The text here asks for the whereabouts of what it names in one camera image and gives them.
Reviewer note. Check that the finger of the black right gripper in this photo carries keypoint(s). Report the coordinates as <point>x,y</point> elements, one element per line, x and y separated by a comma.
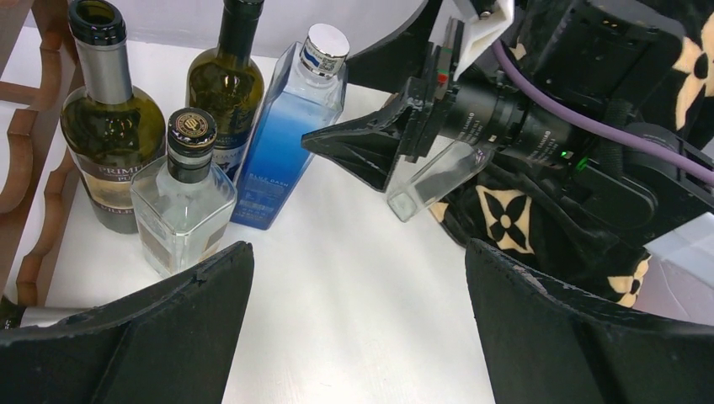
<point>365,147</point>
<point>387,65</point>

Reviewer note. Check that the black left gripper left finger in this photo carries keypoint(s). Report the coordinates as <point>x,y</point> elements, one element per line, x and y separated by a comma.
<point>171,342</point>

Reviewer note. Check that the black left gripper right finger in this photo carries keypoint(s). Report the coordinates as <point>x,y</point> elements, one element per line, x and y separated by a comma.
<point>546,341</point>

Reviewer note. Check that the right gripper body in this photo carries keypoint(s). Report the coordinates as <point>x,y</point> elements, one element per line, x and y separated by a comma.
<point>427,110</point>

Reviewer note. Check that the blue square glass bottle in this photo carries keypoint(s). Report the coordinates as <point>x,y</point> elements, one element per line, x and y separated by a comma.
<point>306,93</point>

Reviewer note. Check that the clear round glass bottle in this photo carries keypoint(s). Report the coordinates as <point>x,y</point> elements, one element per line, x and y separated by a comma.
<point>451,165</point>

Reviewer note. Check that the clear square bottle black cap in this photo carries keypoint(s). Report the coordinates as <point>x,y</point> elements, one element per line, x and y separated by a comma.
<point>183,201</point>

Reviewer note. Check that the brown wooden wine rack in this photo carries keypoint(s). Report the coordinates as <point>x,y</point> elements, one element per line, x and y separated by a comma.
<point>38,194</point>

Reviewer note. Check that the green wine bottle brown label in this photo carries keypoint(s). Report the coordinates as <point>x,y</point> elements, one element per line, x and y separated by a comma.
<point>15,316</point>

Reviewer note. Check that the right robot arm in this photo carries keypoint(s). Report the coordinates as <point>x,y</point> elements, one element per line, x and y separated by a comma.
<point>568,134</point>

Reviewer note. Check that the black floral blanket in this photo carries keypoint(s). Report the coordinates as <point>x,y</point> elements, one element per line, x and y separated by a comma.
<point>509,207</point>

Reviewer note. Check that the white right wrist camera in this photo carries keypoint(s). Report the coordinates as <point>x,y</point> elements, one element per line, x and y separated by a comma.
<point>485,22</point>

